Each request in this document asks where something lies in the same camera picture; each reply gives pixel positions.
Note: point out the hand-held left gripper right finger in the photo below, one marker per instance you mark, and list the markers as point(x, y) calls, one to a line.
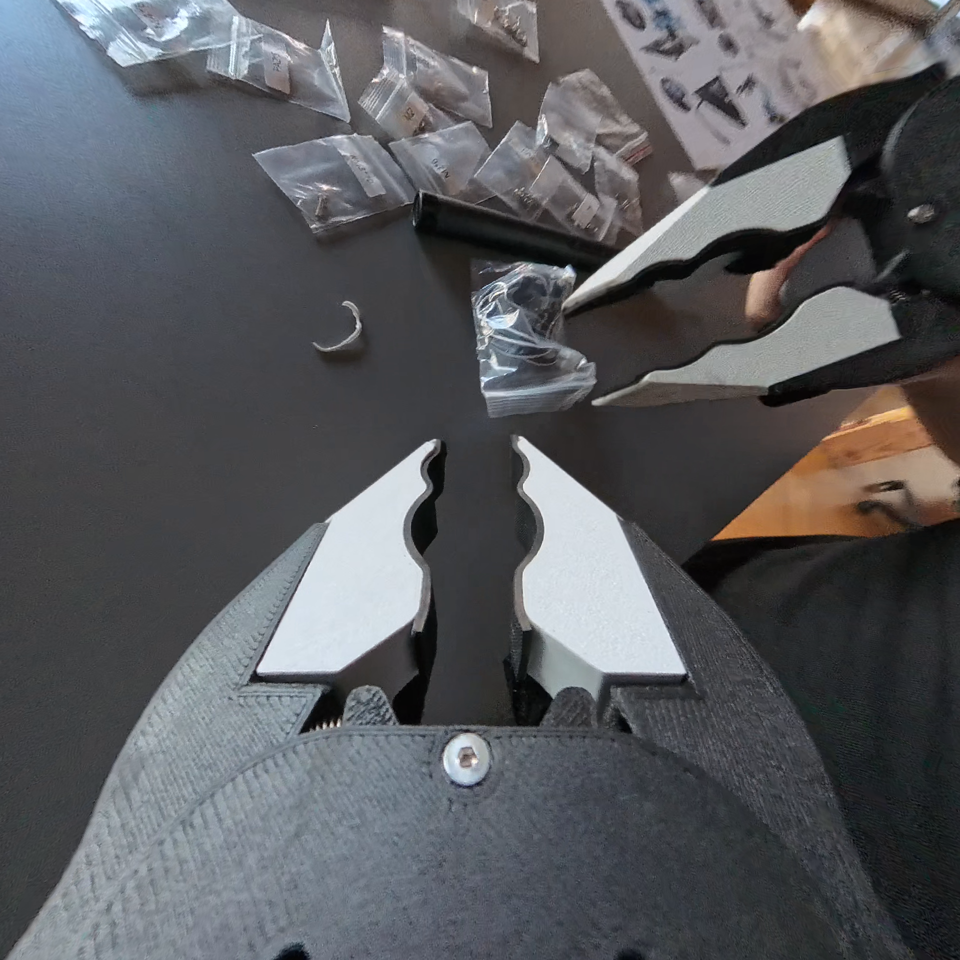
point(592, 592)

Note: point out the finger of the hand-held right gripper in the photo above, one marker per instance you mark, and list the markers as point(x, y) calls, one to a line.
point(810, 345)
point(750, 202)

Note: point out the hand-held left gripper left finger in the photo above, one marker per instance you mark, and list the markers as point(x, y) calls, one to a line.
point(352, 592)

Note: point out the dark grey desk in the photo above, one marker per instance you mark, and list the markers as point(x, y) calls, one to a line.
point(150, 450)

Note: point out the person's right hand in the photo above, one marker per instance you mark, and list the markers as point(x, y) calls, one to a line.
point(769, 296)

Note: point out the printed instruction sheet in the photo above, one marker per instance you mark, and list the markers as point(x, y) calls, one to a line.
point(712, 75)

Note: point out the black chair base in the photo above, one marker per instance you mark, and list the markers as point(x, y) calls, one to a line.
point(885, 506)

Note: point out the black screwdriver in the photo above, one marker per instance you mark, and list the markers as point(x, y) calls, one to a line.
point(487, 225)

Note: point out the curved white plastic scrap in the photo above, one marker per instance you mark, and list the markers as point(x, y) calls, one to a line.
point(358, 326)

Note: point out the person's dark clothing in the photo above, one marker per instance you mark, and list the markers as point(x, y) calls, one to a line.
point(862, 675)

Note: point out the pile of clear screw bags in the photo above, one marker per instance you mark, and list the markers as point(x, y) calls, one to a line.
point(337, 172)

